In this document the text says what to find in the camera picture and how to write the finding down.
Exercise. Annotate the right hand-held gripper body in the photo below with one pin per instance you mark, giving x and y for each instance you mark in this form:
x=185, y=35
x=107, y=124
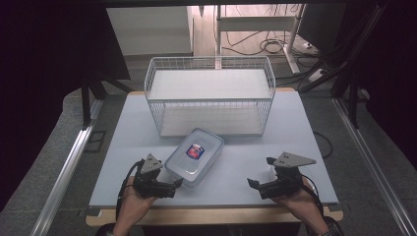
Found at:
x=288, y=180

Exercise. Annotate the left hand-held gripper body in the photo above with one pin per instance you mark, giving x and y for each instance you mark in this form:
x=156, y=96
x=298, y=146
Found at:
x=147, y=177

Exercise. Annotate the clear plastic lidded container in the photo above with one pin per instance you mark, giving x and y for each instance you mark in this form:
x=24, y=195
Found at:
x=195, y=157

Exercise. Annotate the person's right hand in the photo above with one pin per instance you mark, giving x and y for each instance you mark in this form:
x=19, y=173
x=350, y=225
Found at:
x=301, y=203

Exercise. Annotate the person's left hand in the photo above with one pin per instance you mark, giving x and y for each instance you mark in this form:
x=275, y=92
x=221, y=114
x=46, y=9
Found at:
x=131, y=206

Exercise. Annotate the pale blue table mat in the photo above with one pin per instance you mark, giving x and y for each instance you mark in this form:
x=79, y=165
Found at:
x=236, y=183

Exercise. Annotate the black metal stand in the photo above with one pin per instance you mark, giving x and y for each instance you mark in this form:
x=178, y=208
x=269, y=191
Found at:
x=352, y=98
x=86, y=105

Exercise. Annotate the white power strip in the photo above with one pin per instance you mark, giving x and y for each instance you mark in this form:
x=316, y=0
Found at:
x=316, y=75

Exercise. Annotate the white cabinet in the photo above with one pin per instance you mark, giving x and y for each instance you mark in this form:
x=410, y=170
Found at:
x=149, y=29

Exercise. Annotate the aluminium rail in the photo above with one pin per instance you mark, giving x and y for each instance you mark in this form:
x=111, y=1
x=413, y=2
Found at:
x=370, y=164
x=65, y=170

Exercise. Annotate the white metal desk frame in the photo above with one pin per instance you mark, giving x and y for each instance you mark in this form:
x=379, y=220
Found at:
x=255, y=23

